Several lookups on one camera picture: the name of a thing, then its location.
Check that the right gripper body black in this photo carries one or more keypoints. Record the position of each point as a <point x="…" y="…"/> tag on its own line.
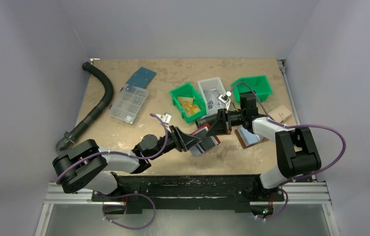
<point x="227" y="120"/>

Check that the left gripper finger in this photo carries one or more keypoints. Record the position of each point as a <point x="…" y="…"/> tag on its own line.
<point x="180" y="137"/>
<point x="184" y="147"/>

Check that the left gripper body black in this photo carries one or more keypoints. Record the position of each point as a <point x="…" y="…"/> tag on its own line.
<point x="172" y="141"/>

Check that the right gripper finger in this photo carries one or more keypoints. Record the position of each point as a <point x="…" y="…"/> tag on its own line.
<point x="218" y="128"/>
<point x="222" y="117"/>

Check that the red leather card holder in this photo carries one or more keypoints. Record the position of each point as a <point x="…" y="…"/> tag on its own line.
<point x="201" y="133"/>

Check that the dark grey VIP card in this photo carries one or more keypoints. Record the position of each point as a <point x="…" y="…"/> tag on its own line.
<point x="208" y="143"/>

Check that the white plastic bin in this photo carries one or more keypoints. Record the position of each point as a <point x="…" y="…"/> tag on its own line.
<point x="210" y="90"/>

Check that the green bin with yellow items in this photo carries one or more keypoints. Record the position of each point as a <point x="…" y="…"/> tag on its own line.
<point x="189" y="102"/>

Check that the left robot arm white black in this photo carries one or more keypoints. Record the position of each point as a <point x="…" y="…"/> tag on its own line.
<point x="88" y="166"/>

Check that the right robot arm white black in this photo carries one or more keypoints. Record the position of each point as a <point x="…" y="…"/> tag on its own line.
<point x="296" y="150"/>

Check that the brown open card holder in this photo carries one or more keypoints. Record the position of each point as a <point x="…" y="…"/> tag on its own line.
<point x="248" y="139"/>

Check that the clear compartment screw box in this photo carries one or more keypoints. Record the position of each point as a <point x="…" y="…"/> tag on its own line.
<point x="128" y="104"/>

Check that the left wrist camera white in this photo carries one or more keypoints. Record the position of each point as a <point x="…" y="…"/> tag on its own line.
<point x="166" y="118"/>

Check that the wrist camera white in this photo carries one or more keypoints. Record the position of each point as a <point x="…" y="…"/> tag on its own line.
<point x="166" y="118"/>
<point x="225" y="98"/>

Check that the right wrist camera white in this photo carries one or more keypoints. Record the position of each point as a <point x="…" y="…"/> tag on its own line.
<point x="225" y="98"/>

